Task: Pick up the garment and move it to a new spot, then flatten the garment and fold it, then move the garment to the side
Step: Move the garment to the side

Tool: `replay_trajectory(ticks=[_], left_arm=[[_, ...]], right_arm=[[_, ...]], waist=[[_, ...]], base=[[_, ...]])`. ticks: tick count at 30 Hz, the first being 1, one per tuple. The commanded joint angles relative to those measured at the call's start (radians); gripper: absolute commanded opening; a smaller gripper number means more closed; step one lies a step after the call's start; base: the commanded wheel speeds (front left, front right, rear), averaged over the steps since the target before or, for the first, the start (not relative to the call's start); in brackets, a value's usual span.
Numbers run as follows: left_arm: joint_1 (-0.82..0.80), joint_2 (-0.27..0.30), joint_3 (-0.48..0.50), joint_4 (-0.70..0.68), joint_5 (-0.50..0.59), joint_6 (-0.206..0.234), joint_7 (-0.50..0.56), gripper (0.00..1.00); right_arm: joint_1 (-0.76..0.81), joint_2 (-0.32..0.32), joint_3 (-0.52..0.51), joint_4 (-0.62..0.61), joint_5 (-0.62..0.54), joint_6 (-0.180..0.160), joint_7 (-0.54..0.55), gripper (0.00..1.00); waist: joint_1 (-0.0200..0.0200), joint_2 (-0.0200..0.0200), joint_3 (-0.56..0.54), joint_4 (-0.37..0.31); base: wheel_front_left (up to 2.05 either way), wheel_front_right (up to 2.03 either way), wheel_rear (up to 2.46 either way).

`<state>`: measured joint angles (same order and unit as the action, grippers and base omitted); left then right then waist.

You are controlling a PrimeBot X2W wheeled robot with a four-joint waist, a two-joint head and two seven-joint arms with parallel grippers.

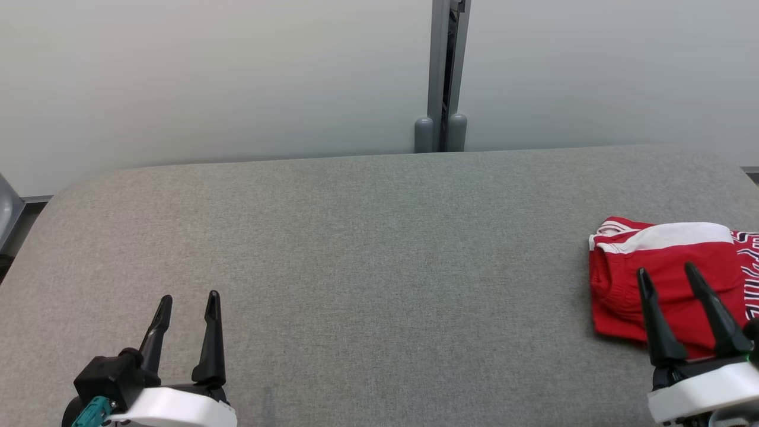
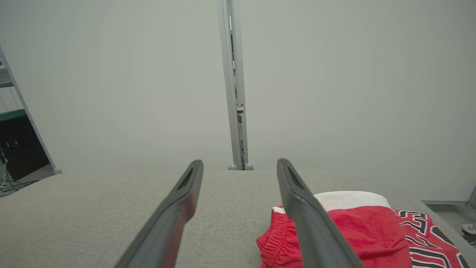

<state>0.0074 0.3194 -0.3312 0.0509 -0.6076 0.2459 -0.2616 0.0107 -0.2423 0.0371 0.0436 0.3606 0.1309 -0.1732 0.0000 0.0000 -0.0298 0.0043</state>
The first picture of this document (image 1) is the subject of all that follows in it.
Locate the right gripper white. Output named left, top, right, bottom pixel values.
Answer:
left=636, top=262, right=759, bottom=425

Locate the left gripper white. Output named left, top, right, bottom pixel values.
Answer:
left=104, top=289, right=238, bottom=427

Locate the red shorts white hem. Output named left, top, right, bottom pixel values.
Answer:
left=588, top=221, right=745, bottom=361

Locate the grey metal partition leg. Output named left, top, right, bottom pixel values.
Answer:
left=0, top=173, right=26, bottom=257

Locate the teal left cable connector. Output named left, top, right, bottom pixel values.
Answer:
left=71, top=396, right=114, bottom=427

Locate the grey partition post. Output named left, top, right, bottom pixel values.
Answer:
left=413, top=0, right=473, bottom=154

